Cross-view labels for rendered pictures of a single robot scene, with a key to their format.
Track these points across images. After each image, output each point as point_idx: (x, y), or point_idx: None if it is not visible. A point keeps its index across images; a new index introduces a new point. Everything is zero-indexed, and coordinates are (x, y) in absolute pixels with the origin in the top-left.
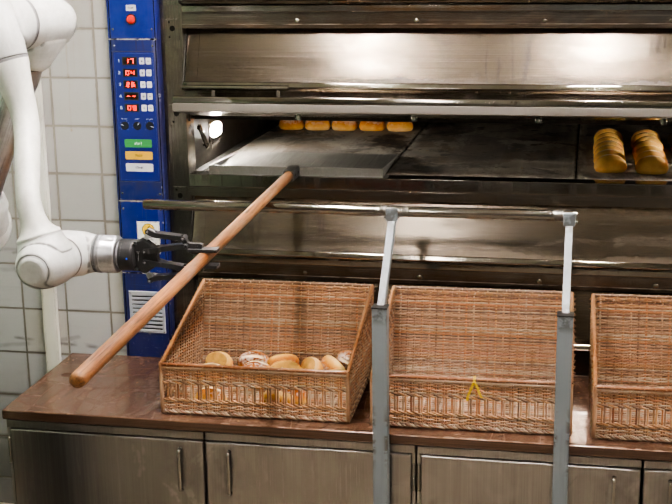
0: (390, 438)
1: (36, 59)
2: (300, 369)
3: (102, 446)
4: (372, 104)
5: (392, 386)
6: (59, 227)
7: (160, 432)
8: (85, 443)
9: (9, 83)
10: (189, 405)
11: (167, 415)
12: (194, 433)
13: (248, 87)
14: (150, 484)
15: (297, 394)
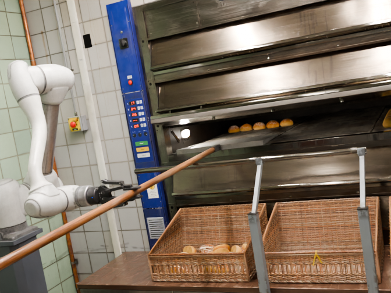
0: (271, 290)
1: (50, 98)
2: (219, 253)
3: None
4: (247, 104)
5: (269, 259)
6: (50, 183)
7: (151, 292)
8: None
9: (27, 110)
10: (165, 276)
11: (155, 282)
12: (168, 292)
13: (186, 106)
14: None
15: (222, 267)
